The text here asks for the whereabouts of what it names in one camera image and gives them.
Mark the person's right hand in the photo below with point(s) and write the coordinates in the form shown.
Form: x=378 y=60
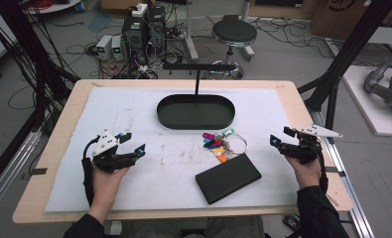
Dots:
x=304 y=173

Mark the black round stool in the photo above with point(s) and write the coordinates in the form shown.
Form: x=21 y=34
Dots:
x=234 y=31

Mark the aluminium rail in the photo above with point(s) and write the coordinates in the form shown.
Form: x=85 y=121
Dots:
x=349 y=198
x=8 y=175

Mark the brown cardboard box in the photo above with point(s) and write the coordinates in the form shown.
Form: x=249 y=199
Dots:
x=335 y=20

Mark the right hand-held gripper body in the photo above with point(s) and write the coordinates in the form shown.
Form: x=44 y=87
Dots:
x=299 y=150

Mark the black oval tray with stand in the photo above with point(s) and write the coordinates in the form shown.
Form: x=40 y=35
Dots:
x=196 y=112

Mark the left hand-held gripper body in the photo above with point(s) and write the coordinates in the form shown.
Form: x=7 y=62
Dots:
x=109 y=160

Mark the white platform board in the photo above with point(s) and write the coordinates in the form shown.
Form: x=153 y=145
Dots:
x=365 y=109

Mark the white bench power supply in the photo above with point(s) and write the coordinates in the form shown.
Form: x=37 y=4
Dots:
x=117 y=48
x=103 y=46

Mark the black tape strip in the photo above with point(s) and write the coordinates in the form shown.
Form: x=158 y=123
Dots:
x=38 y=171
x=335 y=171

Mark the person's left hand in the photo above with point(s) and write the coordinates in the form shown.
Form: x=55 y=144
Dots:
x=107 y=186

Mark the person's grey pants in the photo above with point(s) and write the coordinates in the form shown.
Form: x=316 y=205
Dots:
x=157 y=229

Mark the black metal frame post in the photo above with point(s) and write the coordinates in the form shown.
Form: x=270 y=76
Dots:
x=34 y=66
x=342 y=62

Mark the white metal stand leg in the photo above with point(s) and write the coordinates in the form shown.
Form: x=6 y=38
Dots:
x=191 y=36

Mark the black wallet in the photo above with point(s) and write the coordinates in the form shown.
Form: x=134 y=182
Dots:
x=228 y=178

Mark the black computer tower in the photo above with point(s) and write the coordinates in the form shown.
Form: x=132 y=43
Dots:
x=135 y=36

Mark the white foam mat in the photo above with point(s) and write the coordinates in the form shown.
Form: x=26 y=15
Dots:
x=163 y=178

